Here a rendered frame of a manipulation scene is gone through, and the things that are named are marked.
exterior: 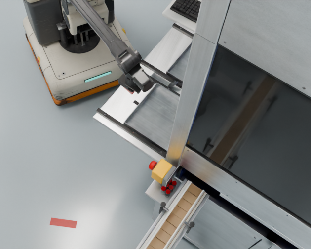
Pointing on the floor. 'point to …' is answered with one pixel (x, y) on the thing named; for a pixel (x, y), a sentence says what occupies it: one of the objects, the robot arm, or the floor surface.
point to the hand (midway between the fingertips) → (132, 92)
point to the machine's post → (195, 77)
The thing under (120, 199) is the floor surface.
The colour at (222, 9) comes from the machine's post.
